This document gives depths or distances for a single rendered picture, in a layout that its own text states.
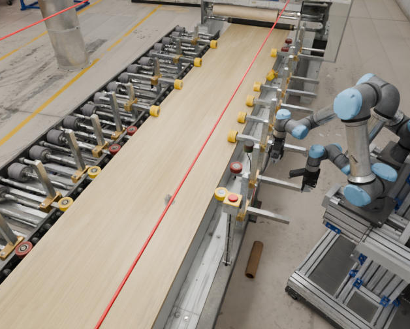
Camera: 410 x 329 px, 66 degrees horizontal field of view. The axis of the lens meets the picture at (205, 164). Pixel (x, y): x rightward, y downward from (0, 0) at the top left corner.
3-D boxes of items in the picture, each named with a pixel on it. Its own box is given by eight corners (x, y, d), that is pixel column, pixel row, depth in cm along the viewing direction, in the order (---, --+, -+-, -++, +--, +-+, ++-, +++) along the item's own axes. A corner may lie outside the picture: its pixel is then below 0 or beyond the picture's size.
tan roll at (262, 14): (321, 25, 372) (324, 14, 364) (320, 28, 363) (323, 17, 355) (207, 12, 408) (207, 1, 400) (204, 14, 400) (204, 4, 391)
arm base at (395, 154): (420, 155, 189) (428, 142, 182) (411, 168, 181) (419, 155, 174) (394, 145, 197) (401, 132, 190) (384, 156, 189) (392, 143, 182)
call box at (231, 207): (241, 206, 146) (242, 194, 141) (237, 217, 142) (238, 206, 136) (226, 202, 148) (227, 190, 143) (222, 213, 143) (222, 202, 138)
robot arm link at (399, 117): (400, 140, 188) (369, 99, 152) (381, 126, 198) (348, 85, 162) (417, 125, 184) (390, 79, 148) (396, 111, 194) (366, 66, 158)
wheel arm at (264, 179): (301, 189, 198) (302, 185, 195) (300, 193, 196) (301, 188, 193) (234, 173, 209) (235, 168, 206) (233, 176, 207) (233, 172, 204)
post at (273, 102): (268, 151, 246) (277, 97, 214) (267, 154, 244) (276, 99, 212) (264, 150, 247) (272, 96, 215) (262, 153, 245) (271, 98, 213)
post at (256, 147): (252, 199, 214) (260, 143, 181) (251, 203, 211) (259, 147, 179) (247, 198, 215) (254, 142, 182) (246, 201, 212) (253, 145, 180)
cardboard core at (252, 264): (264, 242, 256) (255, 275, 235) (262, 247, 262) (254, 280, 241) (254, 239, 258) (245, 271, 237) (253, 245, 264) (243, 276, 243)
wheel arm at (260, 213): (289, 221, 184) (290, 217, 181) (288, 226, 181) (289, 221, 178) (218, 202, 195) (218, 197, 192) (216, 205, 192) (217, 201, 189)
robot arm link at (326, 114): (386, 70, 134) (309, 111, 179) (371, 78, 130) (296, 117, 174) (398, 95, 134) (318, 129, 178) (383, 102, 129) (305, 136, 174)
